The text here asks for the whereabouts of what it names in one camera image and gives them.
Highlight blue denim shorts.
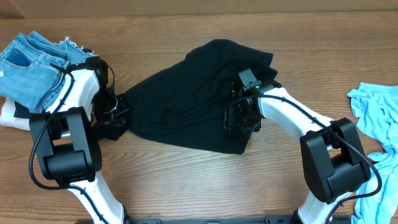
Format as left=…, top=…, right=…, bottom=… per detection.
left=1, top=31, right=95, bottom=113

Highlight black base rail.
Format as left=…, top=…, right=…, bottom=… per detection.
left=125, top=215, right=300, bottom=224

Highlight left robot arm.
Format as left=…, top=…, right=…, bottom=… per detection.
left=29, top=56, right=132, bottom=223

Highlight black t-shirt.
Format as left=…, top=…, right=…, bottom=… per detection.
left=105, top=39, right=282, bottom=155

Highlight light blue crumpled shirt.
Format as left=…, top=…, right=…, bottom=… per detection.
left=347, top=82, right=397, bottom=224

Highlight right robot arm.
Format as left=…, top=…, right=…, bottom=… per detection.
left=223, top=69, right=371, bottom=223

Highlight folded dark navy garment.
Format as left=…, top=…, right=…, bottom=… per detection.
left=14, top=101, right=50, bottom=119

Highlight folded white garment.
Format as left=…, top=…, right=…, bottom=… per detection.
left=1, top=98, right=30, bottom=131

